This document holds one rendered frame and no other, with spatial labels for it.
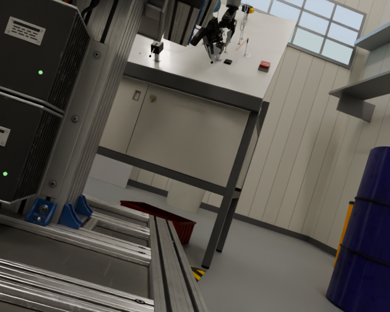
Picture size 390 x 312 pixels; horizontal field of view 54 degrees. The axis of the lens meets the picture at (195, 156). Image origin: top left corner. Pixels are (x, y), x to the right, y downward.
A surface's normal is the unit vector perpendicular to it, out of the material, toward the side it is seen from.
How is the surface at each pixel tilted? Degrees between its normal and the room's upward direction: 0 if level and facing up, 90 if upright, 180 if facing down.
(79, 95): 90
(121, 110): 90
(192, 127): 90
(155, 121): 90
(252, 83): 46
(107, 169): 77
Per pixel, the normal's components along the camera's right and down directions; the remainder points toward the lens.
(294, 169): 0.13, 0.00
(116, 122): -0.18, -0.11
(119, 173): 0.19, -0.22
